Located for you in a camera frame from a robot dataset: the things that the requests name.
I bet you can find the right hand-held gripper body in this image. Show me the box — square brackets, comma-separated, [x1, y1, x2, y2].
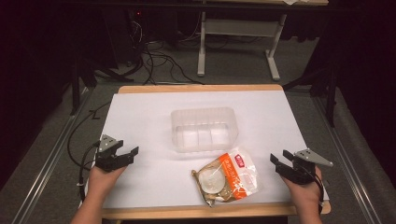
[288, 148, 334, 186]

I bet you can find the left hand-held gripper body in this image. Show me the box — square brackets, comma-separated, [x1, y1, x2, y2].
[93, 133, 126, 173]

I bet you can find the person's right hand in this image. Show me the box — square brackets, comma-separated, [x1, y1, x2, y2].
[279, 167, 323, 216]

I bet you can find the person's left hand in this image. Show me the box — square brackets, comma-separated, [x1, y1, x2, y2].
[88, 164, 128, 202]

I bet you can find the white paper sheet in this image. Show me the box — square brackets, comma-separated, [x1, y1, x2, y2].
[102, 90, 330, 210]

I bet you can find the orange and white snack packet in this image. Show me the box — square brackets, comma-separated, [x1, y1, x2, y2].
[191, 147, 262, 208]

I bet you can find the black metal stand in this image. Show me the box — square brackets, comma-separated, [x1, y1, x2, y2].
[68, 54, 135, 117]
[282, 60, 340, 128]

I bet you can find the clear plastic container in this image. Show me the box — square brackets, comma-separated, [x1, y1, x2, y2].
[170, 106, 240, 154]

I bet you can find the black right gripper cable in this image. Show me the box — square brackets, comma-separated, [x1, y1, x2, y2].
[306, 169, 327, 216]

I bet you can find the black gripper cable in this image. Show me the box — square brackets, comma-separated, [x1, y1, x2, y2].
[306, 169, 327, 216]
[78, 141, 103, 203]

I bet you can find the black floor cable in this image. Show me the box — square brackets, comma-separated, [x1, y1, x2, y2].
[66, 101, 112, 172]

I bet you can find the metal floor rail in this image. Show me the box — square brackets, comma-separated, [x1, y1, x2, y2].
[312, 95, 380, 224]
[11, 89, 95, 224]

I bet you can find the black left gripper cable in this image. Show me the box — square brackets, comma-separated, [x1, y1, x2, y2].
[78, 141, 103, 203]

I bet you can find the bundle of black floor cables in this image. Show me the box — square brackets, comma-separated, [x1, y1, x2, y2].
[129, 12, 205, 87]

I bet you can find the white metal desk frame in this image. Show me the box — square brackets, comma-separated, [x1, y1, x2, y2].
[196, 11, 288, 82]

